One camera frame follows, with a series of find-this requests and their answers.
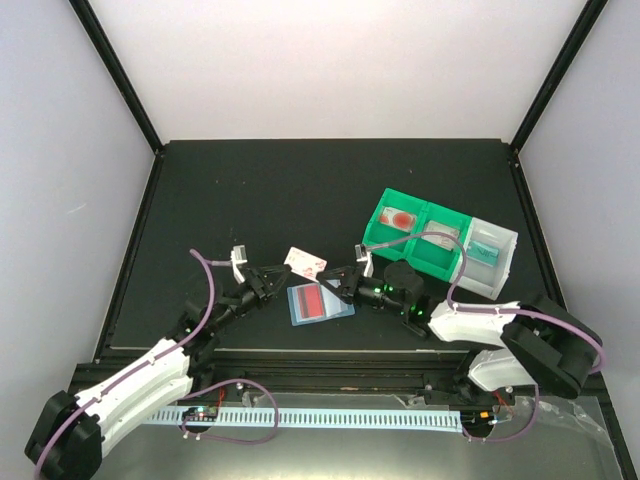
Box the white floral credit card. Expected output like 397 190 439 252
284 247 327 281

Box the blue card holder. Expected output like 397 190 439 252
287 283 355 327

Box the green bin compartment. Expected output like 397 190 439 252
362 188 429 269
407 202 472 281

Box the white striped credit card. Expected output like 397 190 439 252
422 220 460 251

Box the clear white bin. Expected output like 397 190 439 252
451 217 518 300

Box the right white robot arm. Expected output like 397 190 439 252
317 261 603 403

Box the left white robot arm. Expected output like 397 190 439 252
25 262 291 479

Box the red dot card in bin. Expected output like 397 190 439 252
378 206 417 232

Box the teal card in bin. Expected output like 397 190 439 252
466 240 500 267

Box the left small circuit board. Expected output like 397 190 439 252
182 406 218 422

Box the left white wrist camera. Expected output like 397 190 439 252
230 245 248 284

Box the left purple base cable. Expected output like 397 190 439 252
174 378 279 446

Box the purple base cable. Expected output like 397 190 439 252
460 387 544 445
174 378 279 446

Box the black front rail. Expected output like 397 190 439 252
211 350 466 393

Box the white slotted cable duct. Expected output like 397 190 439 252
145 406 462 433

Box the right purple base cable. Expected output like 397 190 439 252
460 387 544 445

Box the left black frame post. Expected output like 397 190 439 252
69 0 164 154

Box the black frame post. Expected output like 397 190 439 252
510 0 608 154
69 0 164 154

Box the right black frame post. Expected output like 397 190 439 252
510 0 608 154

